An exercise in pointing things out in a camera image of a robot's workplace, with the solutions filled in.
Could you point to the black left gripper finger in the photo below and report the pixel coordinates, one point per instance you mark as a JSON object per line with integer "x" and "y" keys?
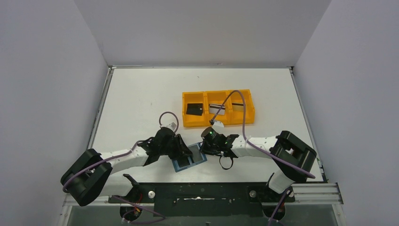
{"x": 179, "y": 155}
{"x": 181, "y": 146}

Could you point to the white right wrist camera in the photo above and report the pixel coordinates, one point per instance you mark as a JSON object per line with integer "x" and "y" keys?
{"x": 217, "y": 124}

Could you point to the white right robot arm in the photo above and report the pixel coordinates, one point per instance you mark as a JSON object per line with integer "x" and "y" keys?
{"x": 293, "y": 157}

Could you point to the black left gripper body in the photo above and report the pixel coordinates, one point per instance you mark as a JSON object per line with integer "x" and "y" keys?
{"x": 179, "y": 147}

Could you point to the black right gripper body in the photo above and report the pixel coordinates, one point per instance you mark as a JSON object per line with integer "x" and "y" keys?
{"x": 209, "y": 147}

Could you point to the blue leather card holder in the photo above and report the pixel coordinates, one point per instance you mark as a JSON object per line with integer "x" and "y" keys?
{"x": 185, "y": 163}

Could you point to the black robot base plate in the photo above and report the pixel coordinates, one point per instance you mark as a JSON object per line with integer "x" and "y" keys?
{"x": 251, "y": 199}

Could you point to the yellow three-compartment plastic tray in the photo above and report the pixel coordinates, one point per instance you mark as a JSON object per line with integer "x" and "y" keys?
{"x": 226, "y": 106}

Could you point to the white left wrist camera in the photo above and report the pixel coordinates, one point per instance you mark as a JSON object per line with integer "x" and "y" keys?
{"x": 172, "y": 126}

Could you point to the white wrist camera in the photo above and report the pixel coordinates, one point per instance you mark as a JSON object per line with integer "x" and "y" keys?
{"x": 172, "y": 126}
{"x": 217, "y": 124}

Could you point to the silver striped card middle compartment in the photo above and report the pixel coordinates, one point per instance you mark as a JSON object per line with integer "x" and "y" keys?
{"x": 214, "y": 108}

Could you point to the black card in tray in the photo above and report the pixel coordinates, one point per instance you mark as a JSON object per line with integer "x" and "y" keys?
{"x": 194, "y": 109}

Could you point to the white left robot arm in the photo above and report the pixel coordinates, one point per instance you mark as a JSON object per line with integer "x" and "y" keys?
{"x": 94, "y": 174}

